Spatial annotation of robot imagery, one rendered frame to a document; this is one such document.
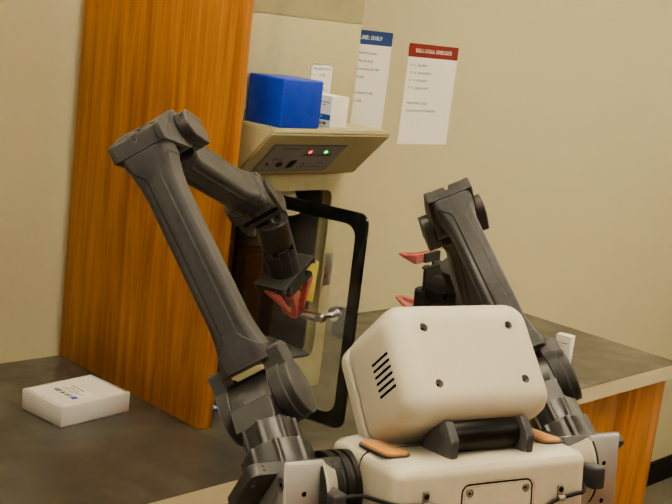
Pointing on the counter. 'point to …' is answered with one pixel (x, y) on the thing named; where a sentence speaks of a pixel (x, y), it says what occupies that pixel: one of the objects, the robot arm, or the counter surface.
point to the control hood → (254, 142)
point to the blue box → (284, 101)
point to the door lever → (319, 314)
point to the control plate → (299, 157)
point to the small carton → (333, 111)
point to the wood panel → (92, 97)
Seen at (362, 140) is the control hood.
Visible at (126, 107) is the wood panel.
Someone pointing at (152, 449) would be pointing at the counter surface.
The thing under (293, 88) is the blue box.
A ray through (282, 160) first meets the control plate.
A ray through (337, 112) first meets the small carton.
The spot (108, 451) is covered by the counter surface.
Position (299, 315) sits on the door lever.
